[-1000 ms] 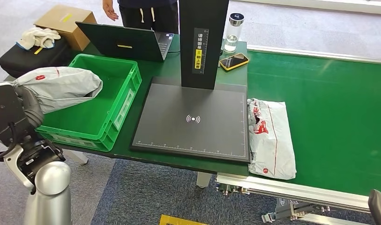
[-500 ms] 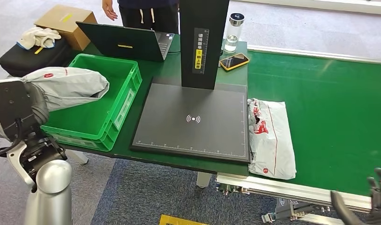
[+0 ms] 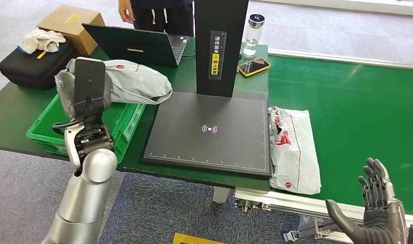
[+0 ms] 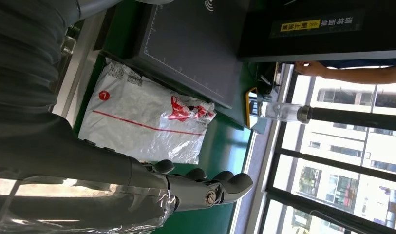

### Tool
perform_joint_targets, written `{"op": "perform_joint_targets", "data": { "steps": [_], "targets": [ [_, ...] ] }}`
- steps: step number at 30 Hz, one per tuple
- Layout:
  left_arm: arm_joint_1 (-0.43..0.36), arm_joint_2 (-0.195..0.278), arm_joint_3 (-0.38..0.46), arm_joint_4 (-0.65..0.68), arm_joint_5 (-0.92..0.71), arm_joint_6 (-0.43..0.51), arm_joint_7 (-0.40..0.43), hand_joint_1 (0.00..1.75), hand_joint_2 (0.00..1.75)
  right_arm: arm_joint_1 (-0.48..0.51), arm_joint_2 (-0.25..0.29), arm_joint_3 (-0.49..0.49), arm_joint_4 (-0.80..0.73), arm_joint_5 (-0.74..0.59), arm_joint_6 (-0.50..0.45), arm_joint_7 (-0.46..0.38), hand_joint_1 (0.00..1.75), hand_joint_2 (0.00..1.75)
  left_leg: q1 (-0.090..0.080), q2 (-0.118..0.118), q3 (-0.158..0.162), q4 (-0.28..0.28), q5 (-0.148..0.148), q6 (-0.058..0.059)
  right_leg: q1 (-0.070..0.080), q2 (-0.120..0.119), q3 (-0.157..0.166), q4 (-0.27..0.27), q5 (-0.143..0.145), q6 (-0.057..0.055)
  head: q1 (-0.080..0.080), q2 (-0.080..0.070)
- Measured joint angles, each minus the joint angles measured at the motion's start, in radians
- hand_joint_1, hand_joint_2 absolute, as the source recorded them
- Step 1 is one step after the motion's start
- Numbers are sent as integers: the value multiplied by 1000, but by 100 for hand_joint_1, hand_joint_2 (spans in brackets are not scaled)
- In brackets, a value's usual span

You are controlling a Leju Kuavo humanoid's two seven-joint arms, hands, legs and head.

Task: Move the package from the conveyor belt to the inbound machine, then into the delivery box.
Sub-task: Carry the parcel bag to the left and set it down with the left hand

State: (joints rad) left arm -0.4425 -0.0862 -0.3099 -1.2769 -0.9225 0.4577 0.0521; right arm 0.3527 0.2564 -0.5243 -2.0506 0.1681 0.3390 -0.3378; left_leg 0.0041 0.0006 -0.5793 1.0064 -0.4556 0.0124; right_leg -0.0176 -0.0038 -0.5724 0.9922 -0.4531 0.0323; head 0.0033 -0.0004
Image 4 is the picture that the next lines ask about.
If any black scanner column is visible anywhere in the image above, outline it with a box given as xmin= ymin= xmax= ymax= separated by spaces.
xmin=238 ymin=0 xmax=396 ymax=62

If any column instruction label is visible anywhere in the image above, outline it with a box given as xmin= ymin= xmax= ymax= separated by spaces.
xmin=270 ymin=11 xmax=364 ymax=38

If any clear water bottle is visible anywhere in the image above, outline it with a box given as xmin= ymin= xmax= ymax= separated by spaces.
xmin=258 ymin=101 xmax=313 ymax=124

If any black framed glass window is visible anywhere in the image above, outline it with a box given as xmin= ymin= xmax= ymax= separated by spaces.
xmin=249 ymin=63 xmax=396 ymax=234

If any person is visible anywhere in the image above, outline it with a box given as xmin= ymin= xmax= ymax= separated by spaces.
xmin=294 ymin=58 xmax=396 ymax=85

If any white plastic courier bag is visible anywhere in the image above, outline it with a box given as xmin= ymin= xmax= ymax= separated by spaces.
xmin=78 ymin=59 xmax=217 ymax=165

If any black scanner platform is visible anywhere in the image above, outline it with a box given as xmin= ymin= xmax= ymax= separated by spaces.
xmin=133 ymin=0 xmax=250 ymax=109

